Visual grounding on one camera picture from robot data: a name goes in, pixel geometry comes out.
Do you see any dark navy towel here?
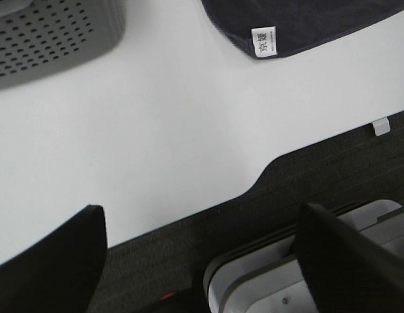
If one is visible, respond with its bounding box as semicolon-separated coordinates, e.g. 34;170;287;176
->
202;0;404;59

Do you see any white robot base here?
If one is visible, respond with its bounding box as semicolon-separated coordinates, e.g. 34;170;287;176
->
203;200;404;312

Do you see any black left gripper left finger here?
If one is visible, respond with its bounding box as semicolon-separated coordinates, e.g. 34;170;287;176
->
0;205;108;312

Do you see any white table clip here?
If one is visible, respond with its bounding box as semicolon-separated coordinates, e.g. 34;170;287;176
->
372;117;391;136

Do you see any grey basket with orange rim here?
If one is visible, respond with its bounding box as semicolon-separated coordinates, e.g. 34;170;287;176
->
0;0;126;90

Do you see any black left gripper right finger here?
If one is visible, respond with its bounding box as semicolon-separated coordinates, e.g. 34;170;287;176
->
295;203;404;312

